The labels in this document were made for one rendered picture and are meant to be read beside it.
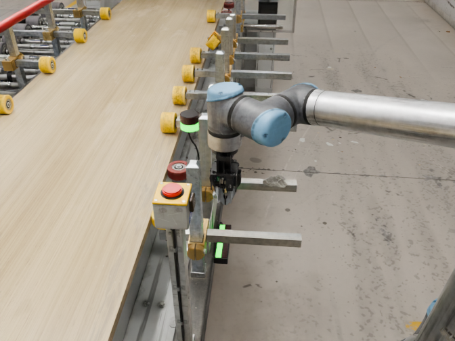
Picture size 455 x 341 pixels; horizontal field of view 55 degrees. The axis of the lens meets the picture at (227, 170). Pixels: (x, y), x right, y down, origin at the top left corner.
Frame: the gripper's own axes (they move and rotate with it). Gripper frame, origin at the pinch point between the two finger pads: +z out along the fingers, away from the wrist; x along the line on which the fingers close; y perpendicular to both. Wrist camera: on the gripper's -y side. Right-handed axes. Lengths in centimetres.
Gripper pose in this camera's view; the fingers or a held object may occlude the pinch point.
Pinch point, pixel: (225, 199)
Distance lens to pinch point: 129.7
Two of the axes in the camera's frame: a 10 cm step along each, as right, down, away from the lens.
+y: -0.8, 5.7, -8.2
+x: 10.0, 0.5, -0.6
